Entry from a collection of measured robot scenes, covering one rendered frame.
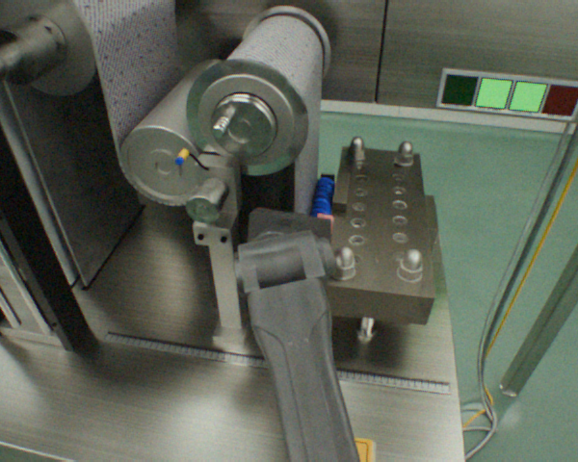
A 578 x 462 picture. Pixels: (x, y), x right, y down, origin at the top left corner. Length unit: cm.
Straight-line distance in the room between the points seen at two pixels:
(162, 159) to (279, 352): 35
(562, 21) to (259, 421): 77
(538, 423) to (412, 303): 128
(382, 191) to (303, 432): 57
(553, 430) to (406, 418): 125
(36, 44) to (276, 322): 40
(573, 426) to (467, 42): 146
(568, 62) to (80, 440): 95
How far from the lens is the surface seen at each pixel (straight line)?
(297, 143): 53
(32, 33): 58
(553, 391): 197
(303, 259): 37
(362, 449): 62
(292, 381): 32
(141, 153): 62
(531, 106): 90
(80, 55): 60
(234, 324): 72
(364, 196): 79
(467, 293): 216
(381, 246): 69
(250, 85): 51
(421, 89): 86
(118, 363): 74
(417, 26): 82
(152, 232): 95
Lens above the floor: 148
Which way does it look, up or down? 40 degrees down
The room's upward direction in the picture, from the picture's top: straight up
